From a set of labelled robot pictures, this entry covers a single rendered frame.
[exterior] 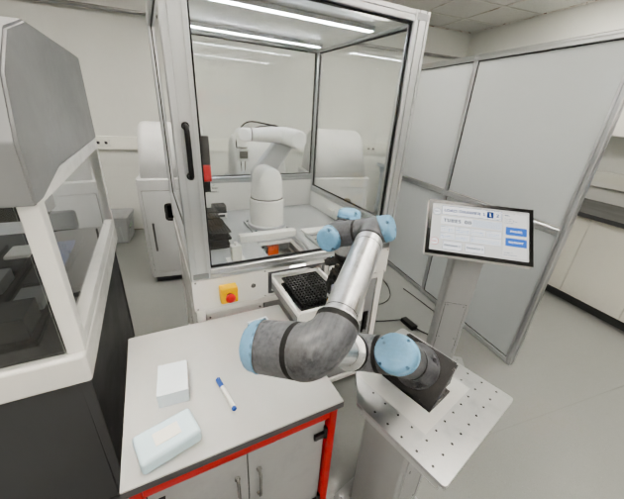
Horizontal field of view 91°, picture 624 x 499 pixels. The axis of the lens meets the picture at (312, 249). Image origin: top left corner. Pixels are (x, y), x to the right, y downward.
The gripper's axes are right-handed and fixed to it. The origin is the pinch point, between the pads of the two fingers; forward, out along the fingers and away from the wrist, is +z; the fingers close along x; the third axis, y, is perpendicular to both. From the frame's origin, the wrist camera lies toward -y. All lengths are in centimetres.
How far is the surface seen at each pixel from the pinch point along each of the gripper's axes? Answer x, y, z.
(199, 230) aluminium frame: -41, -36, -20
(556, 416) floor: 142, 41, 97
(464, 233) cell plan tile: 87, -14, -10
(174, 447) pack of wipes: -60, 20, 17
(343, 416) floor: 25, -16, 97
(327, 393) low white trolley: -14.1, 20.2, 20.5
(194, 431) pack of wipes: -55, 18, 16
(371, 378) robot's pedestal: 3.2, 21.6, 20.5
